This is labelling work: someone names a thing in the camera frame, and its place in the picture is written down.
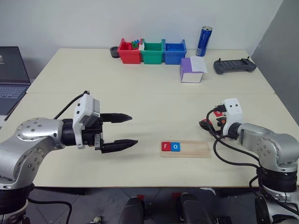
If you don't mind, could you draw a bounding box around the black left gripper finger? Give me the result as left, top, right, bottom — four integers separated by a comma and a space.
101, 139, 139, 154
100, 112, 133, 124

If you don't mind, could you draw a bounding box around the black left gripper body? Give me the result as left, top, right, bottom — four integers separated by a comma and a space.
81, 117, 105, 154

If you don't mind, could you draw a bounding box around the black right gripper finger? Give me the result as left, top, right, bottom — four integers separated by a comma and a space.
199, 120, 214, 133

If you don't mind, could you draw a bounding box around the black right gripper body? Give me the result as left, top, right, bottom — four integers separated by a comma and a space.
215, 117, 227, 133

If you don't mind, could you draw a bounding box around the wooden letter tray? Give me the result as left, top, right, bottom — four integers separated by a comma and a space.
160, 140, 212, 159

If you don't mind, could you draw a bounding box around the purple and white box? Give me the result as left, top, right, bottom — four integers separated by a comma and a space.
179, 56, 208, 84

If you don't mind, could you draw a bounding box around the grey handheld controller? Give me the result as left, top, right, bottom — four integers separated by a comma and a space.
213, 57, 257, 75

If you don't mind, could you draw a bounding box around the white paper sheet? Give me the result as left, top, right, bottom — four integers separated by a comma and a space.
190, 56, 208, 73

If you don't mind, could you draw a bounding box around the red plastic bin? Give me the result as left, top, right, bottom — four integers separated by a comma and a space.
118, 38, 142, 64

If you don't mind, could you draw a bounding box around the narrow dark rounded shape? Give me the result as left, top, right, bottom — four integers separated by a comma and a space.
119, 196, 145, 224

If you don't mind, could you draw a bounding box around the green plastic bin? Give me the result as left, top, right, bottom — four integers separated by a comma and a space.
140, 39, 165, 65

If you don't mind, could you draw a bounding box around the blue plastic bin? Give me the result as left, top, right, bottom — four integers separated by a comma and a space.
163, 39, 187, 65

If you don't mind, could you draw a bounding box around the blue drink can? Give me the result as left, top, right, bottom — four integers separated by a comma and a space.
195, 26, 213, 57

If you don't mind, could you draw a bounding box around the wide dark rounded shape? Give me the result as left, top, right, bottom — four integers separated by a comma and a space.
178, 193, 217, 224

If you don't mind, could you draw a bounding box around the dark grey laptop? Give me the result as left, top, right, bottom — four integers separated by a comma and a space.
0, 46, 32, 116

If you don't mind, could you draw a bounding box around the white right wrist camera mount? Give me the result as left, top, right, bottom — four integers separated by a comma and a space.
221, 98, 243, 136

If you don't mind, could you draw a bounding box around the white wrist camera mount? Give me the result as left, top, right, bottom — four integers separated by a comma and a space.
221, 98, 243, 136
71, 93, 101, 150

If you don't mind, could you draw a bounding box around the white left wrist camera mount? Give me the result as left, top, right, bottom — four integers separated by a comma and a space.
71, 93, 101, 150

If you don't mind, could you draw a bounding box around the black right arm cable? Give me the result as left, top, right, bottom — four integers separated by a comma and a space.
206, 105, 263, 187

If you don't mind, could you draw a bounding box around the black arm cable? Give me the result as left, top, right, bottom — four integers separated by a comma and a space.
53, 90, 91, 119
206, 105, 263, 187

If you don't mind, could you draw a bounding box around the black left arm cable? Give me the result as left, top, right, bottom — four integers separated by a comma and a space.
53, 90, 91, 119

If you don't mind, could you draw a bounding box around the black body cable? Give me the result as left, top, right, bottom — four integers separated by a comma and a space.
27, 197, 73, 224

